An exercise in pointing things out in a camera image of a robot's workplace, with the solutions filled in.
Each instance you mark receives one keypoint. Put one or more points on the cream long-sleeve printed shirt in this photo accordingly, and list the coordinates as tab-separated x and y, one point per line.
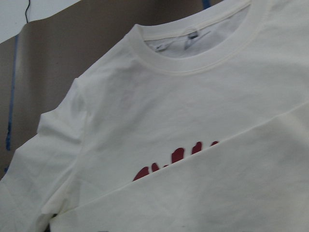
197	125

